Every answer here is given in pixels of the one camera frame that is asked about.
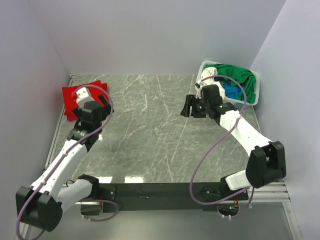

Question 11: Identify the green t-shirt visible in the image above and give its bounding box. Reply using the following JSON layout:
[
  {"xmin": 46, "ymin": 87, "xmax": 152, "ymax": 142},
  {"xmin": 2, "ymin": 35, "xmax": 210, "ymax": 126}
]
[{"xmin": 203, "ymin": 63, "xmax": 257, "ymax": 104}]

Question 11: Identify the white plastic laundry basket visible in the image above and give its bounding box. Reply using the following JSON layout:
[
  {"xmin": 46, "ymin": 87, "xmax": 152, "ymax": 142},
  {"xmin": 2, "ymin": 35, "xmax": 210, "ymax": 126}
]
[{"xmin": 196, "ymin": 60, "xmax": 260, "ymax": 106}]

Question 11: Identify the folded magenta t-shirt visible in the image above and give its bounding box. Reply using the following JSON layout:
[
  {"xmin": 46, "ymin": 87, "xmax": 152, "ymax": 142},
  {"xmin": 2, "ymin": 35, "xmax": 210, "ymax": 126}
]
[{"xmin": 66, "ymin": 115, "xmax": 78, "ymax": 122}]

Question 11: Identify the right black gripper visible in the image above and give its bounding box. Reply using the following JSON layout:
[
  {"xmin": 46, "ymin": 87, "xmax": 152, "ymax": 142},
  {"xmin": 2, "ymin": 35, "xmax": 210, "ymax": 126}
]
[{"xmin": 180, "ymin": 95, "xmax": 211, "ymax": 119}]

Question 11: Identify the red t-shirt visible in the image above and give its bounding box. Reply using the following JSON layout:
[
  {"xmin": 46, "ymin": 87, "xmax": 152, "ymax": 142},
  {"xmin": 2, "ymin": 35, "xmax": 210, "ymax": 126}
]
[{"xmin": 62, "ymin": 84, "xmax": 108, "ymax": 121}]

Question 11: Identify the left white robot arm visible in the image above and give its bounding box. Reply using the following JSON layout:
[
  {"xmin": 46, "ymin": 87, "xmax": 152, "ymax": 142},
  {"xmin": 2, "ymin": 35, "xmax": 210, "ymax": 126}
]
[{"xmin": 15, "ymin": 88, "xmax": 114, "ymax": 232}]

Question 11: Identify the aluminium frame rail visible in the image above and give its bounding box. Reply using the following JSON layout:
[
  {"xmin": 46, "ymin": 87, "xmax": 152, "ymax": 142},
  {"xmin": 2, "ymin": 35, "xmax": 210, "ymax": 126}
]
[{"xmin": 74, "ymin": 182, "xmax": 291, "ymax": 205}]

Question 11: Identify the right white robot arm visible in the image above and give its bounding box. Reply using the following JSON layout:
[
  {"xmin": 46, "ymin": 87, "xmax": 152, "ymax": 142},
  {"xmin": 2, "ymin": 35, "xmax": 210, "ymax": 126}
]
[{"xmin": 180, "ymin": 85, "xmax": 287, "ymax": 200}]

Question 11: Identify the white t-shirt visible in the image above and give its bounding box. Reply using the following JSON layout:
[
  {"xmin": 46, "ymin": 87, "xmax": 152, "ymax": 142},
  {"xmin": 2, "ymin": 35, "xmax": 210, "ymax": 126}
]
[{"xmin": 195, "ymin": 67, "xmax": 226, "ymax": 100}]

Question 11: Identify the blue t-shirt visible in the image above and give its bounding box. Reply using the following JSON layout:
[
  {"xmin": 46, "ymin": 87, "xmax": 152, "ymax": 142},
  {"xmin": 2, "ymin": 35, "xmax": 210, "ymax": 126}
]
[{"xmin": 222, "ymin": 82, "xmax": 245, "ymax": 102}]

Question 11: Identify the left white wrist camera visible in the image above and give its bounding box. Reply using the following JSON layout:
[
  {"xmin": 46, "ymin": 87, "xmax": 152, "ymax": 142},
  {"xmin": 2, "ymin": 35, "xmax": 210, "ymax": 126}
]
[{"xmin": 71, "ymin": 87, "xmax": 94, "ymax": 108}]

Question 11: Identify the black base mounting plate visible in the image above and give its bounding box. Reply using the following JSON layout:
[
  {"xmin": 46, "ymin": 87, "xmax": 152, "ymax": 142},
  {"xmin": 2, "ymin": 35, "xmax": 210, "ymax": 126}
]
[{"xmin": 84, "ymin": 182, "xmax": 235, "ymax": 211}]

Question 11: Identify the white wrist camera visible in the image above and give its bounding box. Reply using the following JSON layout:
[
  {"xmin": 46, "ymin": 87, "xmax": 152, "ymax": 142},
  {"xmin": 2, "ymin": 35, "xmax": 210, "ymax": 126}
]
[
  {"xmin": 71, "ymin": 87, "xmax": 94, "ymax": 108},
  {"xmin": 195, "ymin": 84, "xmax": 203, "ymax": 99}
]

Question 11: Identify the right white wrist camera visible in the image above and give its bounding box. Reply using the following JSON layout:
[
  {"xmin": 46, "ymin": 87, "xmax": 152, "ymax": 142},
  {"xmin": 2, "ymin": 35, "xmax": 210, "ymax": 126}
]
[{"xmin": 195, "ymin": 84, "xmax": 203, "ymax": 99}]

